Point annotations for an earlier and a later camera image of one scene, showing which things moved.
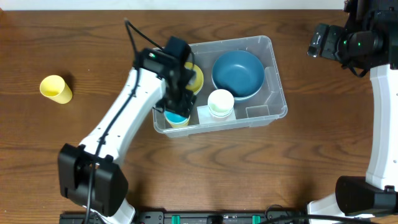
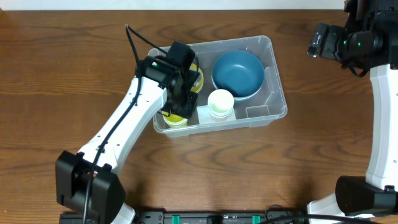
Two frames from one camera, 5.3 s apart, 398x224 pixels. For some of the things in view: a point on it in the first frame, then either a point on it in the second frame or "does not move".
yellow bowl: (197, 79) does not move
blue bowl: (239, 72) does not move
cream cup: (221, 102) does not move
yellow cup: (55, 88) → (174, 120)
